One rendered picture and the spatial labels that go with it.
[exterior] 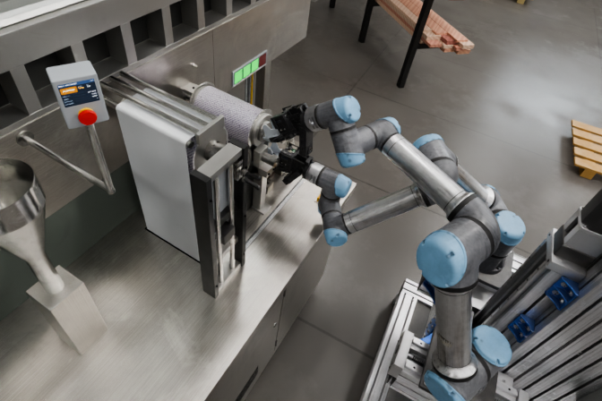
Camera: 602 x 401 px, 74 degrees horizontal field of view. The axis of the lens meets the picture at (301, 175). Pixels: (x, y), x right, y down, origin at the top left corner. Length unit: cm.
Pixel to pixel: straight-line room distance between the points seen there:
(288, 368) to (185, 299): 99
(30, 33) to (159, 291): 80
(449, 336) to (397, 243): 167
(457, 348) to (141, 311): 91
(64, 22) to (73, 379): 91
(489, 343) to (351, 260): 140
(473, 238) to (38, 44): 107
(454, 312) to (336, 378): 127
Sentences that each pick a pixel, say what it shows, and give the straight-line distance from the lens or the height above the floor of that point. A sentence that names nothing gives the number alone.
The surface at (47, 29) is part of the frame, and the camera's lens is 112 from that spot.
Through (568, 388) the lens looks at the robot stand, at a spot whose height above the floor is 81.
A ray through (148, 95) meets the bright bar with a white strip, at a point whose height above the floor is 146.
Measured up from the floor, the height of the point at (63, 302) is 116.
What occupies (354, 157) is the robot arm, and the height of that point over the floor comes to 138.
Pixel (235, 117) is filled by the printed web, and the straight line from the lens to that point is 133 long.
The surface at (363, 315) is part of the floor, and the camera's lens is 241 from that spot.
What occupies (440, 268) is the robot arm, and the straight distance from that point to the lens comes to 97.
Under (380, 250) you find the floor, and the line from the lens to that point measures 268.
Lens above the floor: 210
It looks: 45 degrees down
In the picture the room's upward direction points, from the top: 9 degrees clockwise
